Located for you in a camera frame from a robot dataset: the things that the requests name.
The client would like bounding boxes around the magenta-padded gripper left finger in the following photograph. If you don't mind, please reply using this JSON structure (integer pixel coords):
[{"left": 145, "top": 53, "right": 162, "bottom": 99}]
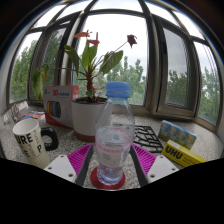
[{"left": 43, "top": 143, "right": 95, "bottom": 187}]

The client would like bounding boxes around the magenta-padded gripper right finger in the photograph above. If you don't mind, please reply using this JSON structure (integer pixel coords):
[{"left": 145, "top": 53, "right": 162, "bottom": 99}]
[{"left": 129, "top": 143, "right": 180, "bottom": 188}]

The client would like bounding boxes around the clear blue-capped water bottle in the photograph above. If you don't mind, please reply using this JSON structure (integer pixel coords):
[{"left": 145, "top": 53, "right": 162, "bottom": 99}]
[{"left": 94, "top": 81, "right": 136, "bottom": 186}]

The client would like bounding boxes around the light blue tissue pack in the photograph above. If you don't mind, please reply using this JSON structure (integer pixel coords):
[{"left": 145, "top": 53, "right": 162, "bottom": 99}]
[{"left": 157, "top": 119, "right": 198, "bottom": 150}]

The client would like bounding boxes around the flat round red coaster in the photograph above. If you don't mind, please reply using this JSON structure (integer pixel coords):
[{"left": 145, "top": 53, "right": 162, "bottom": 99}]
[{"left": 89, "top": 166, "right": 127, "bottom": 191}]

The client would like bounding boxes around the black grid-shaped plastic part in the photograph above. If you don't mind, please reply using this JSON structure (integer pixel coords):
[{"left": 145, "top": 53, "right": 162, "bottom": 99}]
[{"left": 132, "top": 125, "right": 164, "bottom": 154}]

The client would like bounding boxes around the white printed paper cup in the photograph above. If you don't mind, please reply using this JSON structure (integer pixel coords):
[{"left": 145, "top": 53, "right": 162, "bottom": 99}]
[{"left": 12, "top": 118, "right": 51, "bottom": 170}]

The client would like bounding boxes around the red-flowered plant in white pot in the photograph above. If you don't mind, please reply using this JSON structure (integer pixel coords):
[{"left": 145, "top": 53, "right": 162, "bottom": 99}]
[{"left": 31, "top": 30, "right": 138, "bottom": 143}]

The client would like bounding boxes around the red and white filament box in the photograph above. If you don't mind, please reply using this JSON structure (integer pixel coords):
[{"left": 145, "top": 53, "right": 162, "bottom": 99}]
[{"left": 42, "top": 84, "right": 80, "bottom": 130}]

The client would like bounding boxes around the black ring-shaped object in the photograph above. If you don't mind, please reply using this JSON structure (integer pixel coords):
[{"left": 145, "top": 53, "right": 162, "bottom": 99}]
[{"left": 40, "top": 126, "right": 60, "bottom": 152}]

